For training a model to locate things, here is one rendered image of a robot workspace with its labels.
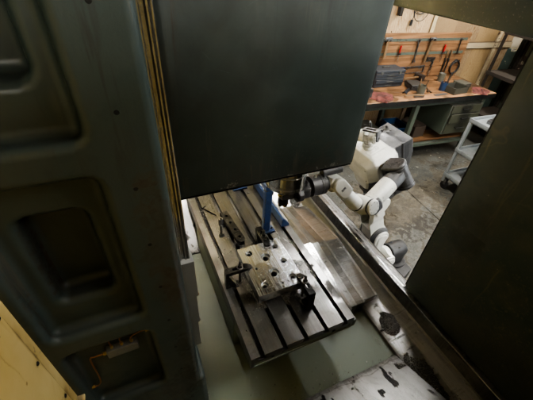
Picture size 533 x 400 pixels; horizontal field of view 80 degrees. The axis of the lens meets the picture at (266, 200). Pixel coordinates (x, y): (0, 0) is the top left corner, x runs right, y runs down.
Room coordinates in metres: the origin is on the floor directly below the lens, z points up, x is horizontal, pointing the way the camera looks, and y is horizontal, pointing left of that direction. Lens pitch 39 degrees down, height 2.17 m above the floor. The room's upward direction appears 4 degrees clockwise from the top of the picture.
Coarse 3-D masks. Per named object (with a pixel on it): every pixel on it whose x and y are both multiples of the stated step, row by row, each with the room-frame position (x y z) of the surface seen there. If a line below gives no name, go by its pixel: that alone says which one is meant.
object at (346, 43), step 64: (192, 0) 0.76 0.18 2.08; (256, 0) 0.83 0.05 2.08; (320, 0) 0.90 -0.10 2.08; (384, 0) 0.99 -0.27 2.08; (192, 64) 0.76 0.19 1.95; (256, 64) 0.83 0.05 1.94; (320, 64) 0.91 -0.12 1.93; (192, 128) 0.75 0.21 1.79; (256, 128) 0.83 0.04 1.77; (320, 128) 0.93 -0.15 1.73; (192, 192) 0.74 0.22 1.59
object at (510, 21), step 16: (400, 0) 1.59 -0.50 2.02; (416, 0) 1.51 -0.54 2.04; (432, 0) 1.44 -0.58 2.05; (448, 0) 1.38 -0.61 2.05; (464, 0) 1.32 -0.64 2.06; (480, 0) 1.27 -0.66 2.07; (496, 0) 1.22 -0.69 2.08; (512, 0) 1.17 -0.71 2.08; (528, 0) 1.13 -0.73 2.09; (448, 16) 1.36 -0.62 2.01; (464, 16) 1.30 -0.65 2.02; (480, 16) 1.25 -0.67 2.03; (496, 16) 1.20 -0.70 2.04; (512, 16) 1.15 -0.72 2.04; (528, 16) 1.11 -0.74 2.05; (512, 32) 1.13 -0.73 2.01; (528, 32) 1.09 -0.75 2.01
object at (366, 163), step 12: (384, 132) 1.65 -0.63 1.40; (396, 132) 1.63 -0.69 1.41; (360, 144) 1.60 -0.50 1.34; (384, 144) 1.55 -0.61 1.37; (396, 144) 1.53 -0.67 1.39; (408, 144) 1.55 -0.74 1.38; (360, 156) 1.52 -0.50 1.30; (372, 156) 1.48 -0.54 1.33; (384, 156) 1.47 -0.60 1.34; (396, 156) 1.48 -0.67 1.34; (408, 156) 1.56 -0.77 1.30; (360, 168) 1.50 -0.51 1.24; (372, 168) 1.43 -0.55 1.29; (360, 180) 1.55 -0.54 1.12; (372, 180) 1.44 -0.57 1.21
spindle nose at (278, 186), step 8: (296, 176) 0.95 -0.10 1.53; (304, 176) 0.98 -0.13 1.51; (272, 184) 0.96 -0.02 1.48; (280, 184) 0.95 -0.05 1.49; (288, 184) 0.95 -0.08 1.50; (296, 184) 0.95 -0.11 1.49; (304, 184) 0.99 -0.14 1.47; (280, 192) 0.95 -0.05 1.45; (288, 192) 0.95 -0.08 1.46; (296, 192) 0.96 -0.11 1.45
